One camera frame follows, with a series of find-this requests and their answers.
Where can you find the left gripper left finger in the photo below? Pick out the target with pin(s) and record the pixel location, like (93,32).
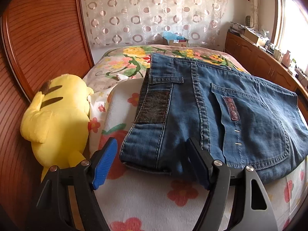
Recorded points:
(52,205)

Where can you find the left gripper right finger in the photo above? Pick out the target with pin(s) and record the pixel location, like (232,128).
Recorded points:
(251,209)

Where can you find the blue denim jeans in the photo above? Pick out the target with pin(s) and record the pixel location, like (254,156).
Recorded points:
(238,118)

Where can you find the white strawberry print blanket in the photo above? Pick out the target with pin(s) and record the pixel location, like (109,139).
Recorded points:
(133,200)

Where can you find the yellow Pikachu plush toy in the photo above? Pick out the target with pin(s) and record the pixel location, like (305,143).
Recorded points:
(56,122)

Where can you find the long wooden cabinet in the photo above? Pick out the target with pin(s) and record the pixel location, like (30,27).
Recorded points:
(261,64)

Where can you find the pink bottle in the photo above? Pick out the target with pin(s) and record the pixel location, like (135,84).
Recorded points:
(286,59)

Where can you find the floral bedspread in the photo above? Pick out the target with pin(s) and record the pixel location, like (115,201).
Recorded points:
(134,61)

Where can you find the beige cardboard box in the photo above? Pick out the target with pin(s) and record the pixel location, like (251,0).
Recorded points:
(255,38)

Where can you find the wooden slatted headboard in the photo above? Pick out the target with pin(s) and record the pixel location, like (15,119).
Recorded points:
(40,40)

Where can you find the cardboard box with blue bag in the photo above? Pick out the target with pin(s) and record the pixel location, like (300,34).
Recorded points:
(173,39)

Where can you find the circle pattern sheer curtain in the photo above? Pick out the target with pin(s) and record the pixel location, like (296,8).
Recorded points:
(138,22)

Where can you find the patterned window drape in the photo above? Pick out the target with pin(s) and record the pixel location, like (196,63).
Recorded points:
(253,2)

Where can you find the window with wooden frame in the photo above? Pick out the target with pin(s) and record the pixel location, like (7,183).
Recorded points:
(291,30)

